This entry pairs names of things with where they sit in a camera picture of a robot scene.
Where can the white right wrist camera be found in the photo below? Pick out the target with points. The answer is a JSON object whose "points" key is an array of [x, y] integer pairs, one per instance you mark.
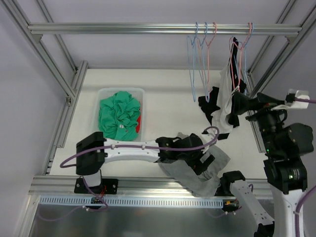
{"points": [[295, 99]]}

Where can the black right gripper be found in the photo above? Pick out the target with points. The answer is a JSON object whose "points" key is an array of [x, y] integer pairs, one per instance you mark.
{"points": [[258, 104]]}

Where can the green tank top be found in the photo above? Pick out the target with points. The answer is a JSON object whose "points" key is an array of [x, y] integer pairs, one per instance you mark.
{"points": [[118, 115]]}

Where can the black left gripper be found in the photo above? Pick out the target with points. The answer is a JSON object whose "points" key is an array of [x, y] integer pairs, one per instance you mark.
{"points": [[206, 161]]}

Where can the white garment on hanger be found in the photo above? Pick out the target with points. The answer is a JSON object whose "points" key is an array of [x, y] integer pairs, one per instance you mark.
{"points": [[223, 117]]}

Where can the black garment on hanger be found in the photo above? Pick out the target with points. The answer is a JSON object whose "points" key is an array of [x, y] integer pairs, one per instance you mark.
{"points": [[209, 107]]}

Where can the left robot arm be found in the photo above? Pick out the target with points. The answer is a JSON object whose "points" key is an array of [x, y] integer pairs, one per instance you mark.
{"points": [[95, 150]]}

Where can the aluminium frame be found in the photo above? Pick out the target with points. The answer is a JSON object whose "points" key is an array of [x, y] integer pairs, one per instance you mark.
{"points": [[33, 32]]}

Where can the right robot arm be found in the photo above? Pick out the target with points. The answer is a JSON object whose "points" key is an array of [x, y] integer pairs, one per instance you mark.
{"points": [[284, 169]]}

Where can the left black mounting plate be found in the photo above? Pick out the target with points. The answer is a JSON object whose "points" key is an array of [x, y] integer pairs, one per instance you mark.
{"points": [[108, 186]]}

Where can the white slotted cable duct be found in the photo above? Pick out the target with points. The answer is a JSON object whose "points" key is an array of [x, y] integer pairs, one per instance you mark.
{"points": [[134, 201]]}

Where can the red tank top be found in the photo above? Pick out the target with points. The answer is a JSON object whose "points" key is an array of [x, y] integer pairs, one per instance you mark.
{"points": [[137, 128]]}

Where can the black mounting plate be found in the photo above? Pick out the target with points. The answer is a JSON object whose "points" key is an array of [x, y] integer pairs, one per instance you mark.
{"points": [[219, 190], [108, 186]]}

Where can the light blue wire hanger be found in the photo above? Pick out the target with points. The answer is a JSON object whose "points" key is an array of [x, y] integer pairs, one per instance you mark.
{"points": [[191, 53]]}

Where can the pink wire hanger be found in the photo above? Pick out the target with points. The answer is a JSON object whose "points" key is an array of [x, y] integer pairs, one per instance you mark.
{"points": [[206, 51], [234, 63]]}

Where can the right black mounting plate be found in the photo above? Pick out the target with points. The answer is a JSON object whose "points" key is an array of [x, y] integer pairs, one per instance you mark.
{"points": [[219, 190]]}

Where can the grey garment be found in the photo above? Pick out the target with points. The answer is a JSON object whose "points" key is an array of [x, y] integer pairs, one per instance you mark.
{"points": [[204, 185]]}

